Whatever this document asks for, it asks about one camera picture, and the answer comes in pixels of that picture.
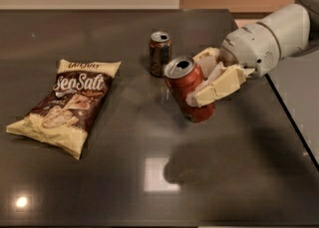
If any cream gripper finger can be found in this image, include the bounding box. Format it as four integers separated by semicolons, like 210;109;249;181
185;64;255;108
193;47;221;80

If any red coke can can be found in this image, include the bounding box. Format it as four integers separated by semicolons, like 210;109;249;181
164;56;214;123

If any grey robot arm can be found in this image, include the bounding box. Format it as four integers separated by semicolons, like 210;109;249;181
186;0;319;108

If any brown soda can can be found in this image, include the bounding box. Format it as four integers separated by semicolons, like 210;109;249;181
150;31;172;77

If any grey side counter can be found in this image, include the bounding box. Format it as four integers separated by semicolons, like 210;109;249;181
269;50;319;165

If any sea salt chips bag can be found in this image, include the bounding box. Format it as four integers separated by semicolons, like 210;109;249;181
6;60;121;158

